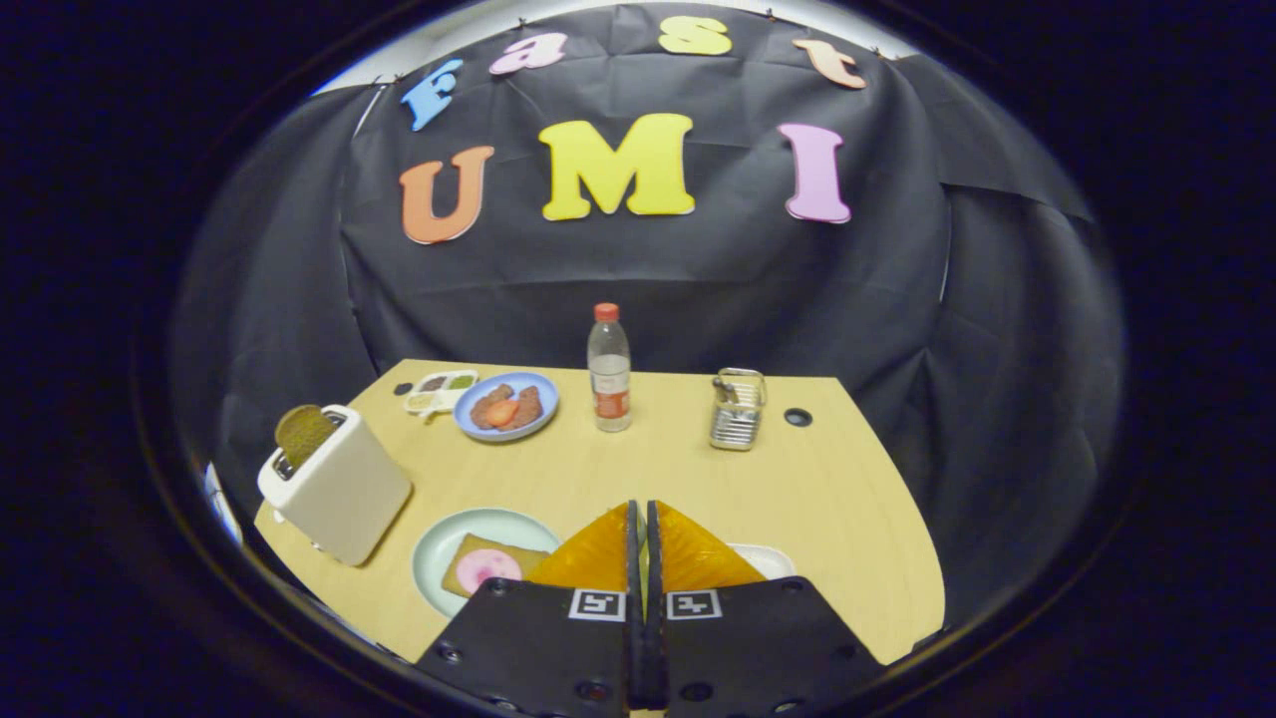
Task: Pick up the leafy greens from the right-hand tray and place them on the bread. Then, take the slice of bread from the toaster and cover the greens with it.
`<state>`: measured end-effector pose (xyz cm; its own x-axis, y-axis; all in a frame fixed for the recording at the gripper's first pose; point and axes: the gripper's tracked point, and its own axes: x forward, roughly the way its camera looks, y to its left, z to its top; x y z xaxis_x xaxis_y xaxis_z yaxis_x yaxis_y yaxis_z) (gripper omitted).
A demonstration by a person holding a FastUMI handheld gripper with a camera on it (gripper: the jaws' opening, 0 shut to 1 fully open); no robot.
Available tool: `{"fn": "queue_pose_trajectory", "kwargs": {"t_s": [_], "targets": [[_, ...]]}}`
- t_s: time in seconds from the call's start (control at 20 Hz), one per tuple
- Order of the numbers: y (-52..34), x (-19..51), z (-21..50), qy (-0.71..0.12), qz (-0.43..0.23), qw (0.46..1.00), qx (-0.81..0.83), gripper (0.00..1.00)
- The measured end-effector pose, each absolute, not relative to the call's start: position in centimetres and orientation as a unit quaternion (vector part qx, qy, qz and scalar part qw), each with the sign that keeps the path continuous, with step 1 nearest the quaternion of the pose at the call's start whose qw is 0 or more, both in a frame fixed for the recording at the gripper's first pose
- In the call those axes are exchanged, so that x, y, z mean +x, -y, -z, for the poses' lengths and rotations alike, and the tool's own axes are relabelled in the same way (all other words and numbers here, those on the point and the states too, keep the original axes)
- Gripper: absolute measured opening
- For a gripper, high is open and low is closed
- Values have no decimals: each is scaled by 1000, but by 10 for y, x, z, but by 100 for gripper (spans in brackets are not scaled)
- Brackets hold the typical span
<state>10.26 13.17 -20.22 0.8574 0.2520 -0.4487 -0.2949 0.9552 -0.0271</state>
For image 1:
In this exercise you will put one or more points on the blue plate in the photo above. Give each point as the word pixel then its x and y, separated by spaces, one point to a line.
pixel 538 394

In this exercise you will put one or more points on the clear bottle with red cap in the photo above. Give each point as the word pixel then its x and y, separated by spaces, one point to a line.
pixel 609 379

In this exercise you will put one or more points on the white toaster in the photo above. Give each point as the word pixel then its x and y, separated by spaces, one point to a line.
pixel 349 494

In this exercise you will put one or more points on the white and blue object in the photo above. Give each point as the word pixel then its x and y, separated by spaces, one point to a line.
pixel 221 504

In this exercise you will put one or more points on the brown meat piece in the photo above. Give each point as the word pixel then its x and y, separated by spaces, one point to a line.
pixel 483 411
pixel 530 404

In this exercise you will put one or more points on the bread slice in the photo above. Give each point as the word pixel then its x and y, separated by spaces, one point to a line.
pixel 513 551

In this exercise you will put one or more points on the pink ham slice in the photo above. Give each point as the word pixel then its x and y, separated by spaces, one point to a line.
pixel 486 570

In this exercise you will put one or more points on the pale green plate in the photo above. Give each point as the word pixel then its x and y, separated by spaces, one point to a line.
pixel 449 543

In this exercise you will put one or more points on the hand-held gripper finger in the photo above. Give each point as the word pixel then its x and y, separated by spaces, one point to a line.
pixel 655 638
pixel 635 638

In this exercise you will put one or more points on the red tomato slice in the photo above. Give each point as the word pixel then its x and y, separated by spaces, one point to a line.
pixel 501 413

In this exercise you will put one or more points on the black backdrop cloth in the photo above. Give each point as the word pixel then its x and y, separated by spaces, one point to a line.
pixel 698 279

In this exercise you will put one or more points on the brown toast slice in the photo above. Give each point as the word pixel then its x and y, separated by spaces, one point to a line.
pixel 302 434

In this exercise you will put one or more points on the small white square dish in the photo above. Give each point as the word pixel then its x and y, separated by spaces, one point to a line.
pixel 773 560

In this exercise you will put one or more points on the white divided condiment tray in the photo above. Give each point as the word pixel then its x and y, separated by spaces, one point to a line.
pixel 424 401

